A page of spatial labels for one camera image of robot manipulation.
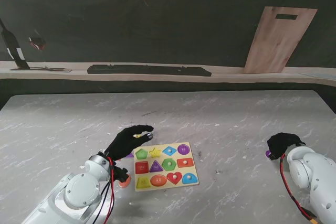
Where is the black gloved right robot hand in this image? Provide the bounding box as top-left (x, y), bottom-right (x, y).
top-left (267, 132), bottom-right (307, 161)

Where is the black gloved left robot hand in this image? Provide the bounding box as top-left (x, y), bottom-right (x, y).
top-left (103, 124), bottom-right (155, 162)

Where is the blue diamond puzzle piece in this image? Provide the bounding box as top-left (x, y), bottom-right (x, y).
top-left (162, 145), bottom-right (177, 156)

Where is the green hexagon puzzle piece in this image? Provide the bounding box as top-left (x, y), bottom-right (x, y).
top-left (162, 158), bottom-right (177, 172)

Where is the wooden shape puzzle board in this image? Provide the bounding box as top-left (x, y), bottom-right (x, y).
top-left (134, 142), bottom-right (200, 192)

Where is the orange rectangle puzzle piece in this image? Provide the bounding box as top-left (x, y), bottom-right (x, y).
top-left (177, 157), bottom-right (195, 168)

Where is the red heart puzzle piece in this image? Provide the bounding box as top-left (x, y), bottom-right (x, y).
top-left (166, 171), bottom-right (183, 185)

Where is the blue semicircle puzzle piece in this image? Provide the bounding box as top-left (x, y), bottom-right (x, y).
top-left (182, 173), bottom-right (199, 185)

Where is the orange oval puzzle piece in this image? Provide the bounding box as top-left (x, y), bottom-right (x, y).
top-left (118, 175), bottom-right (131, 188)

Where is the wooden cutting board with slot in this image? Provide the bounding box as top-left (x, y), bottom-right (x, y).
top-left (241, 6), bottom-right (318, 74)

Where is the pale blue flat sheet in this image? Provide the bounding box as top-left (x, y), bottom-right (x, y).
top-left (299, 72), bottom-right (336, 80)

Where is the black keyboard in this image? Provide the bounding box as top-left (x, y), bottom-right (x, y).
top-left (87, 64), bottom-right (212, 77)

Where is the light wooden shelf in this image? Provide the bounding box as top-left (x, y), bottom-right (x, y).
top-left (0, 60), bottom-right (336, 87)

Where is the flat thin tray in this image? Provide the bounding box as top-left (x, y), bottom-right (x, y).
top-left (10, 66), bottom-right (72, 73)

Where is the red and black object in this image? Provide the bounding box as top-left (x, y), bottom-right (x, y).
top-left (27, 36), bottom-right (47, 51)

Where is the black bottle-shaped stand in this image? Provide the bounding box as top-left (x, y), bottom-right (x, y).
top-left (0, 18), bottom-right (30, 70)

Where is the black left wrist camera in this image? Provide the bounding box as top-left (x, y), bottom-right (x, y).
top-left (113, 166), bottom-right (130, 183)

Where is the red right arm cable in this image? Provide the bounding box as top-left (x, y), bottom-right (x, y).
top-left (279, 153), bottom-right (319, 221)

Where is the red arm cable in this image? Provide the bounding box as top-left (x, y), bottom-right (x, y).
top-left (279, 153), bottom-right (319, 221)
top-left (103, 155), bottom-right (116, 224)

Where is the red left arm cable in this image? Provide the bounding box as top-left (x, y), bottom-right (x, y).
top-left (103, 155), bottom-right (116, 224)

